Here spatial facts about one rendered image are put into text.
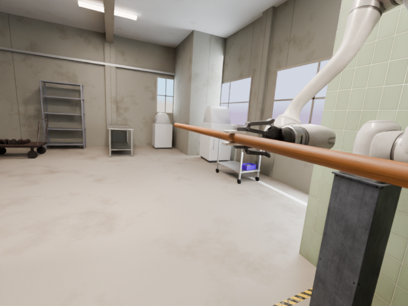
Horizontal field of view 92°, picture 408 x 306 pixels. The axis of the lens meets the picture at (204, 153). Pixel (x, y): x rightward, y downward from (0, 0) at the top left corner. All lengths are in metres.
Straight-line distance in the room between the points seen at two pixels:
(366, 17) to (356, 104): 0.93
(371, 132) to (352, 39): 0.43
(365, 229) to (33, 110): 7.67
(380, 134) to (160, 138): 6.39
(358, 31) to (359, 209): 0.75
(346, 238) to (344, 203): 0.17
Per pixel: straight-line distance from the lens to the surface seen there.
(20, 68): 7.84
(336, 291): 1.43
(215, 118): 5.32
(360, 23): 0.98
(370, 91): 1.80
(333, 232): 1.31
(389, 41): 1.83
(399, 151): 1.13
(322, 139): 0.80
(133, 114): 7.48
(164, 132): 7.01
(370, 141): 1.17
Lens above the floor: 1.24
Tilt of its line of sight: 11 degrees down
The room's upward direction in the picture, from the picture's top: 4 degrees clockwise
